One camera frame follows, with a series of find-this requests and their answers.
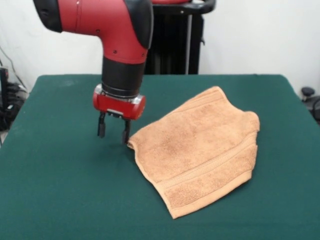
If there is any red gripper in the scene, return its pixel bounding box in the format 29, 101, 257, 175
92, 83, 147, 145

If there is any tan terry towel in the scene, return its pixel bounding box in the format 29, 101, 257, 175
126, 86, 261, 220

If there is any dark green table cloth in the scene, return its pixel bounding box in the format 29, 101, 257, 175
0, 73, 320, 240

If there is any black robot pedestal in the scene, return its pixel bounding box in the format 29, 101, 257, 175
143, 0, 216, 75

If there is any grey wall cable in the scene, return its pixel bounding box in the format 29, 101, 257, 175
0, 46, 27, 91

